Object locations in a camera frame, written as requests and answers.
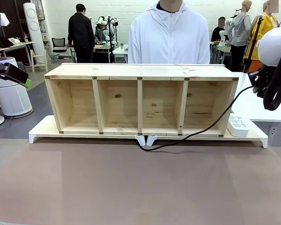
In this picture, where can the four-compartment pine wood shelf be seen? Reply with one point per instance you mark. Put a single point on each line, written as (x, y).
(140, 70)

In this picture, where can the person in black jacket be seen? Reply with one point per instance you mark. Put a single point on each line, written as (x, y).
(80, 32)

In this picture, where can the seated person in black top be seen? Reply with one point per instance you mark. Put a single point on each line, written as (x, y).
(217, 32)

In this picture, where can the small white background robot arm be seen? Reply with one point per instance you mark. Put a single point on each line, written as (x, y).
(222, 35)

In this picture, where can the white power strip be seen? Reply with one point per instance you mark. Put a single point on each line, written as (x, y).
(238, 125)

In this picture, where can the black stand with lamp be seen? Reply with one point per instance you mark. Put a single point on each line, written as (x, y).
(111, 35)

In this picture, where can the white cylindrical air purifier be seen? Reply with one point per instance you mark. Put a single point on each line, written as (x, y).
(12, 100)

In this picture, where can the mannequin in yellow jacket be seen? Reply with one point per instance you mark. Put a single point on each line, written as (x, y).
(254, 42)

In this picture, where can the light wooden work table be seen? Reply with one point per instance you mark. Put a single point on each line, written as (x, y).
(14, 45)

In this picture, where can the black and yellow tripod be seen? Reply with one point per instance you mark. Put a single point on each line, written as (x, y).
(253, 42)

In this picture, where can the black mesh office chair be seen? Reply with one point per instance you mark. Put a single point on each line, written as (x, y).
(59, 44)

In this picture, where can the mannequin in grey hoodie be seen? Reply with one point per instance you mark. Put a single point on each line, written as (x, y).
(240, 30)

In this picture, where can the person in white hoodie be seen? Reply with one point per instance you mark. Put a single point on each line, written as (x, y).
(168, 37)

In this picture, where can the tall white standing air conditioner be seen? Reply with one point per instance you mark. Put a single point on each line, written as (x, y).
(34, 23)

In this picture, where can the white background table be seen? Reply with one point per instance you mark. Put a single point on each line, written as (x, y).
(120, 52)

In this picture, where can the light wooden chair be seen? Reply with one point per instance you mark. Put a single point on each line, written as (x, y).
(40, 58)

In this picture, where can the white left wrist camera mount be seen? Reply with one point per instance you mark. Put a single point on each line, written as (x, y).
(3, 20)

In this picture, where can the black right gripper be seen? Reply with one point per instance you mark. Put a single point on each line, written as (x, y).
(262, 77)

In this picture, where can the wooden riser board white legs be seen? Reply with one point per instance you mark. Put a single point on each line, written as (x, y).
(44, 126)
(253, 136)

